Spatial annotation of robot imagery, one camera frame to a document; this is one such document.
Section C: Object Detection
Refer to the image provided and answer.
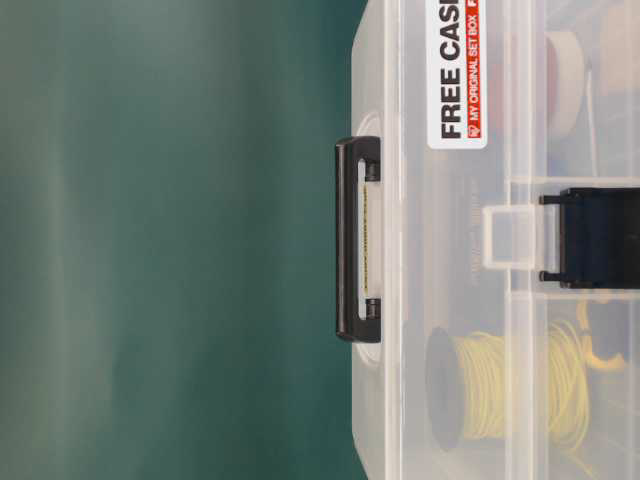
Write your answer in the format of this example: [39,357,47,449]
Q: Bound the black tool box latch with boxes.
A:
[539,187,639,290]

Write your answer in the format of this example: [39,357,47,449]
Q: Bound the red tape roll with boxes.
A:
[487,29,591,144]

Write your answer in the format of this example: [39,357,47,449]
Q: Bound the black tool box handle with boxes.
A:
[335,136,382,344]

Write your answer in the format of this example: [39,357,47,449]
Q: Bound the clear plastic tool box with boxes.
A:
[351,1,639,479]

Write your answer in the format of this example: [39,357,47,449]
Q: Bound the yellow wire spool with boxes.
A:
[425,301,629,454]

